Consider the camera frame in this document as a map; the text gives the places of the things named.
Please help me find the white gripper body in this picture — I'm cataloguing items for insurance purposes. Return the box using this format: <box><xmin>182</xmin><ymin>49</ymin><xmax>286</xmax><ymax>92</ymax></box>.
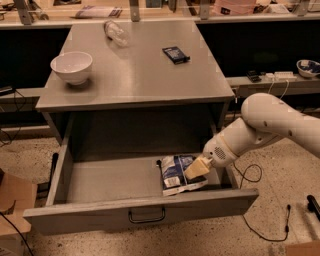
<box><xmin>203</xmin><ymin>135</ymin><xmax>237</xmax><ymax>168</ymax></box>

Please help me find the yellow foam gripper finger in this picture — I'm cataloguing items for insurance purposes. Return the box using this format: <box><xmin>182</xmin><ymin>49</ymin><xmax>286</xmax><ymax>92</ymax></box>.
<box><xmin>184</xmin><ymin>156</ymin><xmax>211</xmax><ymax>179</ymax></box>

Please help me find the blue chip bag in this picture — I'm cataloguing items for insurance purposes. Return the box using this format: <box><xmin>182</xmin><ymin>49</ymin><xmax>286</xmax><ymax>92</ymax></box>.
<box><xmin>157</xmin><ymin>155</ymin><xmax>208</xmax><ymax>196</ymax></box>

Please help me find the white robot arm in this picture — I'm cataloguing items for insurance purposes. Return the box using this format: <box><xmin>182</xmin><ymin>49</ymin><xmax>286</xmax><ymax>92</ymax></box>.
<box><xmin>184</xmin><ymin>93</ymin><xmax>320</xmax><ymax>179</ymax></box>

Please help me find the grey metal cabinet counter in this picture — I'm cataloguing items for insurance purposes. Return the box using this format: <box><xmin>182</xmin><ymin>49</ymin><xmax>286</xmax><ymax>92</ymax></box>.
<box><xmin>35</xmin><ymin>20</ymin><xmax>236</xmax><ymax>145</ymax></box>

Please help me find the open grey top drawer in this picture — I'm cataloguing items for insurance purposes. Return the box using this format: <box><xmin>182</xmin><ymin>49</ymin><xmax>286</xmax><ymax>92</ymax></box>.
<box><xmin>23</xmin><ymin>114</ymin><xmax>260</xmax><ymax>236</ymax></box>

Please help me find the black remote on shelf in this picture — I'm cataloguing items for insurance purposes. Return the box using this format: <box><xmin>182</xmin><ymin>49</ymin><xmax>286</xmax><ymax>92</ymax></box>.
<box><xmin>247</xmin><ymin>70</ymin><xmax>261</xmax><ymax>83</ymax></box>

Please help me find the white power strip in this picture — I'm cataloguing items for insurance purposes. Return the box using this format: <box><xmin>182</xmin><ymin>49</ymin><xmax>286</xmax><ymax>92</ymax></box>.
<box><xmin>266</xmin><ymin>71</ymin><xmax>297</xmax><ymax>81</ymax></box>

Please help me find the black bar right floor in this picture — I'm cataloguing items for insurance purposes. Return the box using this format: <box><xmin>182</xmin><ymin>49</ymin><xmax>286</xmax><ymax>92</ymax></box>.
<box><xmin>307</xmin><ymin>195</ymin><xmax>320</xmax><ymax>221</ymax></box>

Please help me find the blue patterned bowl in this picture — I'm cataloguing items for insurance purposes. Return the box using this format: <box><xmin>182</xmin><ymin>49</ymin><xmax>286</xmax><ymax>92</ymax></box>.
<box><xmin>296</xmin><ymin>60</ymin><xmax>320</xmax><ymax>78</ymax></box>

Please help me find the cardboard box bottom right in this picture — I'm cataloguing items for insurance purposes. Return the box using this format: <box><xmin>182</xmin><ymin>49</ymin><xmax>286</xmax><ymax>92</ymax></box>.
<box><xmin>286</xmin><ymin>241</ymin><xmax>320</xmax><ymax>256</ymax></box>

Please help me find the cardboard box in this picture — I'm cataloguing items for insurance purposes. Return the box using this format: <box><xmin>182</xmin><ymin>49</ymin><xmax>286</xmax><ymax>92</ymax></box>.
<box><xmin>0</xmin><ymin>172</ymin><xmax>37</xmax><ymax>256</ymax></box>
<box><xmin>286</xmin><ymin>241</ymin><xmax>320</xmax><ymax>256</ymax></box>

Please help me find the clear plastic bottle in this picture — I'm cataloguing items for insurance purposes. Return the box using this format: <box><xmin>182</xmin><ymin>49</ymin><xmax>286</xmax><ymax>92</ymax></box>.
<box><xmin>104</xmin><ymin>20</ymin><xmax>129</xmax><ymax>47</ymax></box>

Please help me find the white ceramic bowl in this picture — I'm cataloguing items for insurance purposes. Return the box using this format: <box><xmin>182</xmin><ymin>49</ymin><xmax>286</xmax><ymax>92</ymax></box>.
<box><xmin>50</xmin><ymin>51</ymin><xmax>93</xmax><ymax>85</ymax></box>

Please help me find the cardboard box left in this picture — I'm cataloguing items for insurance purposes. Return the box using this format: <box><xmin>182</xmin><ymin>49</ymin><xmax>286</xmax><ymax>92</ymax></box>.
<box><xmin>0</xmin><ymin>172</ymin><xmax>37</xmax><ymax>256</ymax></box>

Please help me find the magazine on back shelf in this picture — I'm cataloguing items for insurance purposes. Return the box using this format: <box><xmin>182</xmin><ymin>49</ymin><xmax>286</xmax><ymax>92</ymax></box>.
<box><xmin>75</xmin><ymin>5</ymin><xmax>122</xmax><ymax>19</ymax></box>

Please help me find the black drawer handle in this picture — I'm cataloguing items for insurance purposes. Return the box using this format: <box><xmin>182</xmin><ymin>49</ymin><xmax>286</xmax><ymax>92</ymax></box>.
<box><xmin>128</xmin><ymin>207</ymin><xmax>166</xmax><ymax>224</ymax></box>

